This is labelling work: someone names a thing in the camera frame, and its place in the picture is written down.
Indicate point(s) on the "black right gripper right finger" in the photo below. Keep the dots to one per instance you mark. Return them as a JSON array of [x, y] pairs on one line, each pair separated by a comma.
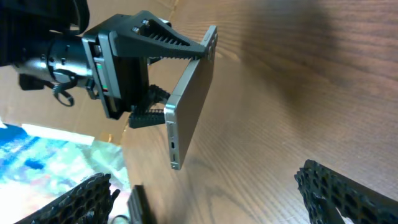
[[330, 197]]

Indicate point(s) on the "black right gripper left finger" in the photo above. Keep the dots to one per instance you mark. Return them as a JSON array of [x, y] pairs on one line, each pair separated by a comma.
[[90, 202]]

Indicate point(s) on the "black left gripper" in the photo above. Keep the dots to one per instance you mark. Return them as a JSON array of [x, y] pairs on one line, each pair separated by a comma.
[[116, 51]]

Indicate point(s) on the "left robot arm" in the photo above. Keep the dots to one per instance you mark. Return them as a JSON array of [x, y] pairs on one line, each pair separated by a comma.
[[50, 44]]

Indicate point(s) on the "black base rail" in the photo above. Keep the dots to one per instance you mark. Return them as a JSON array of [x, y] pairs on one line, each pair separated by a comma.
[[138, 206]]

